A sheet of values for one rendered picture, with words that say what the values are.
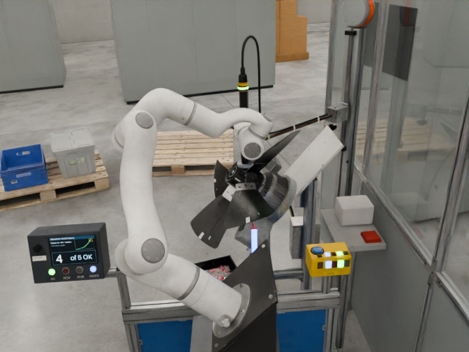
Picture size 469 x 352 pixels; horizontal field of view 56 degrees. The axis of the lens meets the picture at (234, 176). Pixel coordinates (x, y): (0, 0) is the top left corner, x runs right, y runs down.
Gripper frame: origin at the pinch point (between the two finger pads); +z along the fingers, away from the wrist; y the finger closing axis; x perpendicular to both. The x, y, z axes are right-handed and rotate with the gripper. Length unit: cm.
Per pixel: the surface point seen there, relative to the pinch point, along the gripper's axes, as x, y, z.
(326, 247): -43, 29, -34
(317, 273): -50, 24, -41
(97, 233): -26, -58, -39
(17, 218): -152, -198, 187
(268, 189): -34.5, 10.4, 1.0
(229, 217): -35.9, -9.0, -18.5
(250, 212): -33.2, -0.2, -20.1
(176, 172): -148, -53, 256
